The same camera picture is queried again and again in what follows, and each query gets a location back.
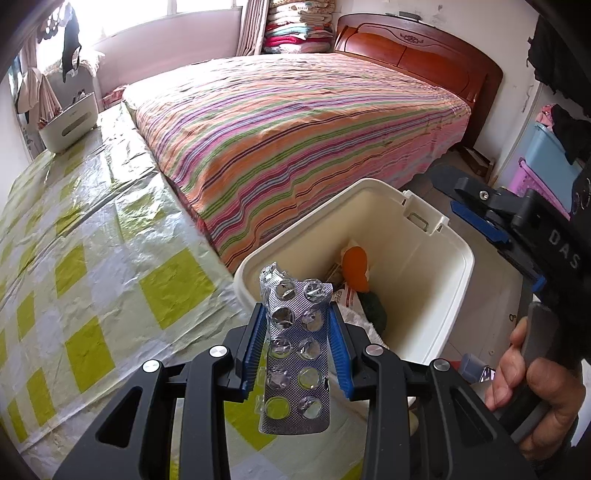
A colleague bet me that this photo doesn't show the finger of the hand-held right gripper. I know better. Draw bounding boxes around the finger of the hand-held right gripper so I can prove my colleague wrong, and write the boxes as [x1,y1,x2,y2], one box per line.
[450,201,546,289]
[427,162,527,222]

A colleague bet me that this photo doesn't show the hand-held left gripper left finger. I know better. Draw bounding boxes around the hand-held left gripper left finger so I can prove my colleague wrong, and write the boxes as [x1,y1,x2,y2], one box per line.
[53,302,269,480]

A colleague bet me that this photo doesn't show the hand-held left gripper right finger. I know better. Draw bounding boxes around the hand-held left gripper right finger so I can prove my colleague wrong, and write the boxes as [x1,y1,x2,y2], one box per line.
[327,305,539,480]

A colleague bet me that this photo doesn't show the silver blister pack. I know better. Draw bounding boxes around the silver blister pack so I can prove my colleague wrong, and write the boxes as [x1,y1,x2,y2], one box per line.
[255,261,334,435]

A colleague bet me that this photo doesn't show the dark green fuzzy ball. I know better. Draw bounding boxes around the dark green fuzzy ball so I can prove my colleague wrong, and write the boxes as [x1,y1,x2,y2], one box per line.
[359,292,387,334]

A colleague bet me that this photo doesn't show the red white paper packet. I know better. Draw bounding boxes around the red white paper packet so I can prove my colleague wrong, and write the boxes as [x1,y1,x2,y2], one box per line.
[330,284,360,309]

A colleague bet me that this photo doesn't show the cream plastic bin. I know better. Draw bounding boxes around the cream plastic bin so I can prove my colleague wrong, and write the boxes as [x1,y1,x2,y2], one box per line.
[233,178,475,370]

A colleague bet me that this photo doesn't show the person's right hand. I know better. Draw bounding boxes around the person's right hand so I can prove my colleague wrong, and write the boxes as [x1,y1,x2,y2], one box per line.
[485,318,580,463]

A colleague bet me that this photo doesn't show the small wooden stool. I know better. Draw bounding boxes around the small wooden stool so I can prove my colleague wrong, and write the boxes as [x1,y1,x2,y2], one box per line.
[462,147,494,181]

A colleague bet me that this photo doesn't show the pink plastic basket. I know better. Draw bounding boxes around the pink plastic basket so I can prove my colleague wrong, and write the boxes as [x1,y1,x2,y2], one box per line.
[508,157,573,217]

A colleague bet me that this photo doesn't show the blue storage box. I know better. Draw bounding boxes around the blue storage box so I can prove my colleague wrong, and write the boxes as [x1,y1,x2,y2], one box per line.
[521,121,585,195]

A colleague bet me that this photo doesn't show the black draped garment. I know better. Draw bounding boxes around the black draped garment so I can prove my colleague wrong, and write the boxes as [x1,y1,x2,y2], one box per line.
[549,104,591,164]

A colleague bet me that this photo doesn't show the red wooden headboard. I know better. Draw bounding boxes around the red wooden headboard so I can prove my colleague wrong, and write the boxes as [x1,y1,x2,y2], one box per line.
[333,13,504,148]

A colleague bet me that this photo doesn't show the striped bed sheet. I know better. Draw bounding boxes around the striped bed sheet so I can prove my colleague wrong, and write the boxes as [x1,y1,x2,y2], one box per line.
[122,52,472,273]

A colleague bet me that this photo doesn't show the stack of folded blankets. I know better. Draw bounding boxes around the stack of folded blankets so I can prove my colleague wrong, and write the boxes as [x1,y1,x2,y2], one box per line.
[263,0,337,56]

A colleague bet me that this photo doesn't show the white storage box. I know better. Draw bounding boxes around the white storage box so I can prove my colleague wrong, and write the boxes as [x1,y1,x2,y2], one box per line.
[38,91,99,154]

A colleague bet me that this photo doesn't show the white appliance with lace cover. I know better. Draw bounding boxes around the white appliance with lace cover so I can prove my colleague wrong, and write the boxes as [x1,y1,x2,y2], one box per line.
[44,48,105,121]

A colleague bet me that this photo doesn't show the pink and white hanging cloths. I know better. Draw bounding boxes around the pink and white hanging cloths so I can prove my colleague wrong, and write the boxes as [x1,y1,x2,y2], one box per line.
[16,67,63,125]

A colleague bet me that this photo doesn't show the black hanging garment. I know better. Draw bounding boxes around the black hanging garment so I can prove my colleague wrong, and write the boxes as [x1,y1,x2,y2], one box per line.
[60,4,84,84]

